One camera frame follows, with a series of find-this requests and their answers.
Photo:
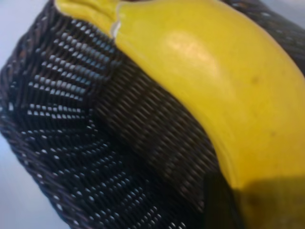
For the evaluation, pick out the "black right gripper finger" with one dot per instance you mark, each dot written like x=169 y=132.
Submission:
x=221 y=210

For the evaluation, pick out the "dark brown woven basket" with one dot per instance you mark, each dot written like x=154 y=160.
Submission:
x=143 y=124

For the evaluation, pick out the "yellow banana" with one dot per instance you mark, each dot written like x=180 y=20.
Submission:
x=214 y=71

